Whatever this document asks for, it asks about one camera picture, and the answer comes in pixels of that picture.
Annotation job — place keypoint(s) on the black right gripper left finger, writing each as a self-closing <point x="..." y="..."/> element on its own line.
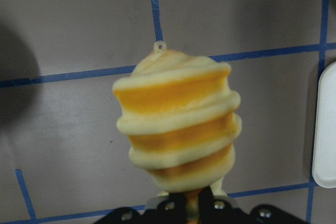
<point x="172" y="210"/>

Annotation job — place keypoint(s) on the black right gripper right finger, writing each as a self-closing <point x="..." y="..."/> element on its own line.
<point x="213" y="209"/>

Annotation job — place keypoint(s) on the white rectangular tray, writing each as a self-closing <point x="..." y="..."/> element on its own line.
<point x="323" y="164"/>

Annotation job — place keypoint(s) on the striped orange bread roll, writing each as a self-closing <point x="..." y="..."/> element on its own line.
<point x="179" y="115"/>

